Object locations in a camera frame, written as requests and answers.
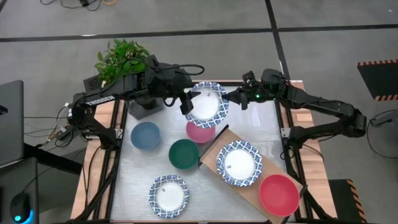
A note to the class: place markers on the wooden table side board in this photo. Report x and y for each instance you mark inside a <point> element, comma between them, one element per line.
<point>303,116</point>
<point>104,116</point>

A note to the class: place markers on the black fan box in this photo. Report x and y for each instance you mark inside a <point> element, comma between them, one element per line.
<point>93,83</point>

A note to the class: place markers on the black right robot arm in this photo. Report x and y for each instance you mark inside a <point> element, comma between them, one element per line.
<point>326,107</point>

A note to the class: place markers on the green leafy plant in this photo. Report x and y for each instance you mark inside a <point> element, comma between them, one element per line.
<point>118,62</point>

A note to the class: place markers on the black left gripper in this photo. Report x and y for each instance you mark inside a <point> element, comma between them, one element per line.
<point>171,81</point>

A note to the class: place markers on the green bowl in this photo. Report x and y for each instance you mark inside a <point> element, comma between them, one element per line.
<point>184,154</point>

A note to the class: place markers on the blue patterned paper plate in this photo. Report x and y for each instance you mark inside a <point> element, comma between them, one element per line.
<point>170,196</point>
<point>205,107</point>
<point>239,164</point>

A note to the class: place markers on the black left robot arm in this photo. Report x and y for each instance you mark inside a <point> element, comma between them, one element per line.
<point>99,99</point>

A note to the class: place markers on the black desk leg bar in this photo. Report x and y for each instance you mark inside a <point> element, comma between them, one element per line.
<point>53,158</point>

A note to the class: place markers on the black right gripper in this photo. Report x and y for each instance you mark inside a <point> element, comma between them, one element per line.
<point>256,91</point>

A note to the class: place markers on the white corner bracket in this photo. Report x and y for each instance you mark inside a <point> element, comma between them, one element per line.
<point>285,132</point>
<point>119,134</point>

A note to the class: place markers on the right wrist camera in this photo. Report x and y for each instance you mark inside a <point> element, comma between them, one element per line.
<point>249,77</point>

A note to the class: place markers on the black metal table frame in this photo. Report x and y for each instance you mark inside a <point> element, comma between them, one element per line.
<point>233,84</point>

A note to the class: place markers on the black hazard striped floor mat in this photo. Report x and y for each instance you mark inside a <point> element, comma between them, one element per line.
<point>377,79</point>
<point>343,199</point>

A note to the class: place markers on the red bowl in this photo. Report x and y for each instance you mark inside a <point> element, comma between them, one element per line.
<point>279,195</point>

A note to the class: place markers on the grey floor device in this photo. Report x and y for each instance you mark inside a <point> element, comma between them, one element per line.
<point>384,119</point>

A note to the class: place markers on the blue bowl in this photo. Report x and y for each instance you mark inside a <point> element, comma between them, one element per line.
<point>145,136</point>

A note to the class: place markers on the wooden shelf with black legs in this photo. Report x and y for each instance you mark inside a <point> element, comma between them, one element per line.
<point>210,158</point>

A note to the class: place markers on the pink bowl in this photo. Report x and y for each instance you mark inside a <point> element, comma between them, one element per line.
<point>199,136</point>

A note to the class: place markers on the black desk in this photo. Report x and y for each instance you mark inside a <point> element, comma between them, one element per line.
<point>18,177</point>

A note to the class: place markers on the grey plant pot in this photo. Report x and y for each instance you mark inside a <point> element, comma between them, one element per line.
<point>146,112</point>

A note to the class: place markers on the grey laptop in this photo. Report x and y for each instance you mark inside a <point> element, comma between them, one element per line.
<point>11,124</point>

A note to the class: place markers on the black mouse with blue light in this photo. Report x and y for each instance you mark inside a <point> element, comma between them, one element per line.
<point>20,207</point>

